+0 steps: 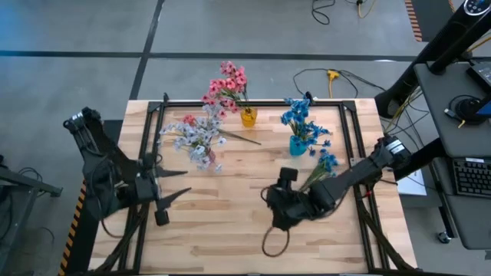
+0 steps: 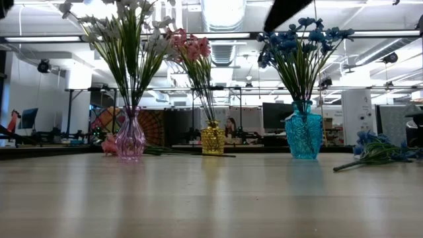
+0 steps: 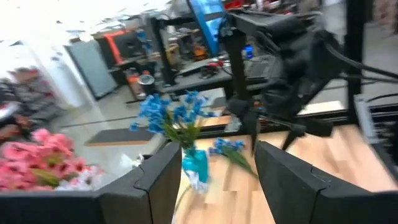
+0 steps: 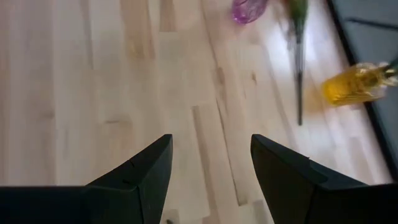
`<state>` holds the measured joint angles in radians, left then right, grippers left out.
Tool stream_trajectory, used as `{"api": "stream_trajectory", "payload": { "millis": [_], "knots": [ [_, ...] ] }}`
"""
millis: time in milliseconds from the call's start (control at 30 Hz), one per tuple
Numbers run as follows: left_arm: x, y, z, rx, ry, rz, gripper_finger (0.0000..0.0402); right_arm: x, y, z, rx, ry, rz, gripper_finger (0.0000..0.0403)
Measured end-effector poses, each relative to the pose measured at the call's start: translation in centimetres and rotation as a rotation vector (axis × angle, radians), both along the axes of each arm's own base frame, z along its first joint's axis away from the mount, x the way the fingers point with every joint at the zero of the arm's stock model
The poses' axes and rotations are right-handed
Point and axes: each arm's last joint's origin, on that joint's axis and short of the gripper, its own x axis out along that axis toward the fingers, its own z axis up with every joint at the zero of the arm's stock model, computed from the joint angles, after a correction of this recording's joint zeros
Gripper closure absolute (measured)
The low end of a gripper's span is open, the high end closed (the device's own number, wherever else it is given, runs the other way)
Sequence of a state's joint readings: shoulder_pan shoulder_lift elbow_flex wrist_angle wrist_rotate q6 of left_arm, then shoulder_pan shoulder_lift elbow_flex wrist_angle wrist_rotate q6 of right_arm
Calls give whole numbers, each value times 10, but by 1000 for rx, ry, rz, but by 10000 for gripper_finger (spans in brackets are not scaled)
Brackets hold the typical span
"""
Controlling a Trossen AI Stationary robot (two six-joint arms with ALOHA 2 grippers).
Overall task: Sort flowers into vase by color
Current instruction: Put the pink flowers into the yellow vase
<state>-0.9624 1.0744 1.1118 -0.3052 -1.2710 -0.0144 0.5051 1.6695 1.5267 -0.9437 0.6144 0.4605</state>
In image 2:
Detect black flat monitor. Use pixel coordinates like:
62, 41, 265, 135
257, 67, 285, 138
262, 102, 295, 130

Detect colourful patterned tapestry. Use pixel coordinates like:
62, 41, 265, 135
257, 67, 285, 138
89, 105, 166, 146

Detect blue glass vase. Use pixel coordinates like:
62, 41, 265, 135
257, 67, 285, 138
284, 100, 324, 160

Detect blue-lit monitor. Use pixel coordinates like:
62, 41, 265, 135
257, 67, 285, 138
18, 108, 39, 130

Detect grey partition panel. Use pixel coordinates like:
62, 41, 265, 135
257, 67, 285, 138
375, 104, 412, 136

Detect silver ventilation duct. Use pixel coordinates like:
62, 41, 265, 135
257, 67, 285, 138
200, 0, 247, 67

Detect black-legged high table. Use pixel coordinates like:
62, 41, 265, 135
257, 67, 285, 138
65, 87, 118, 133

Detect black aluminium table frame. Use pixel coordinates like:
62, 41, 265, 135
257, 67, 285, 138
0, 145, 353, 160

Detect yellow glass vase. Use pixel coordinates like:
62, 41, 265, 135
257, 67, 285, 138
200, 119, 226, 155

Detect person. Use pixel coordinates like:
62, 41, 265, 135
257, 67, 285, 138
223, 117, 239, 143

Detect purple glass vase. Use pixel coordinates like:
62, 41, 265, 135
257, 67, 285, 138
114, 105, 146, 161

